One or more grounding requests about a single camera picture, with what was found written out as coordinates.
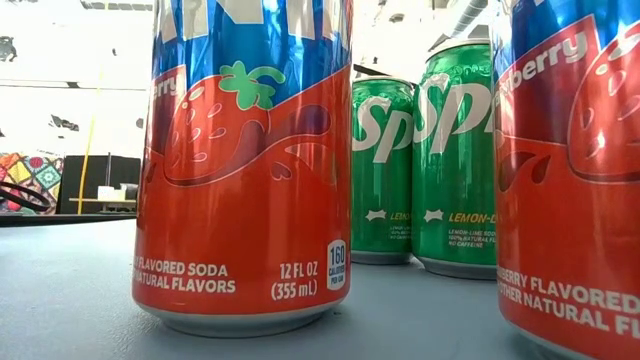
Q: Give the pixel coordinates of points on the black partition panel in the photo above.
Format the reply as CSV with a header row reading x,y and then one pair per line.
x,y
120,170

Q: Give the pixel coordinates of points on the red Fanta strawberry can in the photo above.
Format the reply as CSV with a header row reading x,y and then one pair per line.
x,y
240,225
575,225

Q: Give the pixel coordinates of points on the colourful patchwork quilt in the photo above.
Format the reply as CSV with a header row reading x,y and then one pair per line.
x,y
35,167

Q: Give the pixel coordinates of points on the green Sprite can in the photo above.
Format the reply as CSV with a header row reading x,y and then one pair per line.
x,y
382,190
452,175

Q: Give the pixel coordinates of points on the wooden desk with white boxes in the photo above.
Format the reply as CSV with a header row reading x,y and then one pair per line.
x,y
107,192

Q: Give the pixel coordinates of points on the black curved hoop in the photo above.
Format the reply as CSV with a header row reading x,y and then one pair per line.
x,y
44,202

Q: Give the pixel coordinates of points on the dark ceiling fixture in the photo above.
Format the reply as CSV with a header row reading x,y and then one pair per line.
x,y
7,50
65,123

